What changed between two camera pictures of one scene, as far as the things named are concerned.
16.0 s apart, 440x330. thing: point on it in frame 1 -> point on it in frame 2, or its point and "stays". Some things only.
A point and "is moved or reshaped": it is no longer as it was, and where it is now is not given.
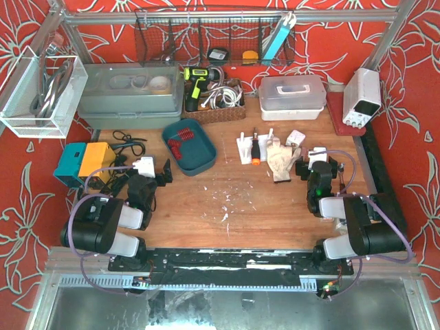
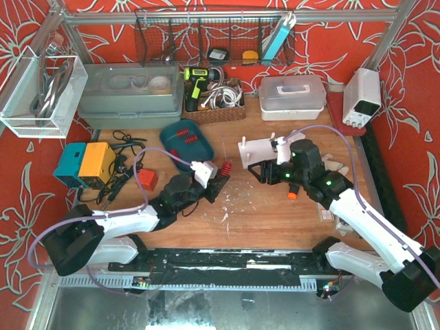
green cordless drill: [197, 77] stays
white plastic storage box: [292, 97] stays
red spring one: [185, 133] -> [225, 168]
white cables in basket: [222, 97] stays
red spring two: [174, 144] -> [181, 132]
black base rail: [229, 267] stays
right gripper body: [303, 166] -> [270, 170]
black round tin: [218, 56] stays
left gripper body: [159, 177] -> [209, 192]
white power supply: [361, 96] stays
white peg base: [244, 146] is moved or reshaped
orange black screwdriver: [255, 149] -> [293, 190]
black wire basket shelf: [214, 37] stays
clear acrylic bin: [39, 95] stays
